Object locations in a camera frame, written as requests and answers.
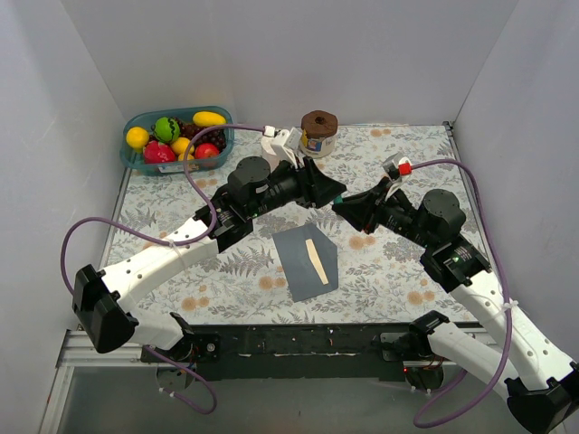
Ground floral table mat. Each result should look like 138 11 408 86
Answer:
107 125 485 325

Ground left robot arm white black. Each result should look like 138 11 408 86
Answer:
72 156 346 362

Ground cream letter paper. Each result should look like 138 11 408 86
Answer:
305 239 329 285

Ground yellow mango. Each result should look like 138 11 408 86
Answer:
192 110 227 128

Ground white toilet paper roll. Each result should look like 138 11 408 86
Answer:
261 130 289 171

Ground aluminium frame rail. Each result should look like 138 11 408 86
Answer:
38 328 566 434

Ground yellow lemon centre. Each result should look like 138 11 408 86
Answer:
170 137 190 156

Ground pink dragon fruit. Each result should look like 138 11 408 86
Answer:
142 140 176 164

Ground yellow lemon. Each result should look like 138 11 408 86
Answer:
170 137 190 156
125 127 150 153

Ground brown toilet paper roll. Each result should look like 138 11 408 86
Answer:
299 110 338 158

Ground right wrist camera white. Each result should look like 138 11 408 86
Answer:
383 153 413 200

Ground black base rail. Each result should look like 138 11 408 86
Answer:
139 316 465 383

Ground red apple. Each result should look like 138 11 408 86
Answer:
195 142 220 159

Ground green watermelon ball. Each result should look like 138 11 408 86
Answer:
153 117 181 144

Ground grey envelope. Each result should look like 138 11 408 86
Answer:
273 223 339 302

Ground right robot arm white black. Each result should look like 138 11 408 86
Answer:
332 180 578 433

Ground dark purple grapes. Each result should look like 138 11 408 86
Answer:
172 117 227 152

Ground teal plastic fruit basket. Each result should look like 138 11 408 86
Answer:
119 106 235 176

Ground yellow lemon left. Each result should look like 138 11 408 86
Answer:
125 127 150 153

